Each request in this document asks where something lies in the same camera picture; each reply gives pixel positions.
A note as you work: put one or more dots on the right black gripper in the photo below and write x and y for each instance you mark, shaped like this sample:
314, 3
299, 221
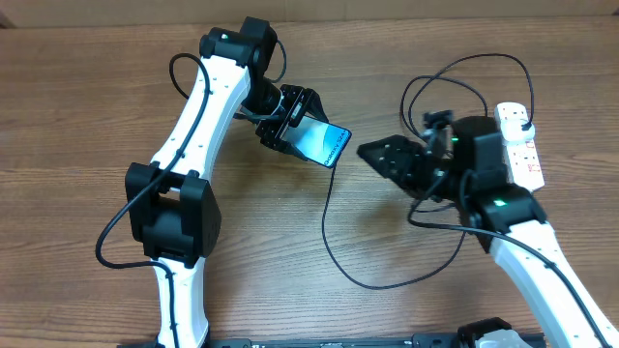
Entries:
397, 151

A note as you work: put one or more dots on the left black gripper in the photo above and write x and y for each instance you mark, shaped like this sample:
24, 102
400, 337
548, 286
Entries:
301, 100

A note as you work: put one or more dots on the blue Galaxy smartphone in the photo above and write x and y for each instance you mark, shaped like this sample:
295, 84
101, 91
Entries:
318, 141

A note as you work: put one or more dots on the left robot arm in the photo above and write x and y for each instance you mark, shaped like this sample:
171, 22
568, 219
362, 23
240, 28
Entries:
173, 210

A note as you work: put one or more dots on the white charger plug adapter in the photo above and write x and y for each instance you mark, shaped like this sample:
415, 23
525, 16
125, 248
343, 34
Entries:
513, 132

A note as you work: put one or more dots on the white power strip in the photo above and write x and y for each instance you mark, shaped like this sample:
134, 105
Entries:
521, 159

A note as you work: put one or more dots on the cardboard backdrop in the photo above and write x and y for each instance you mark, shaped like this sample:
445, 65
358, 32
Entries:
89, 13

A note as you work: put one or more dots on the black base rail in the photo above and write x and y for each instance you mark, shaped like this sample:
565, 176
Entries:
492, 332

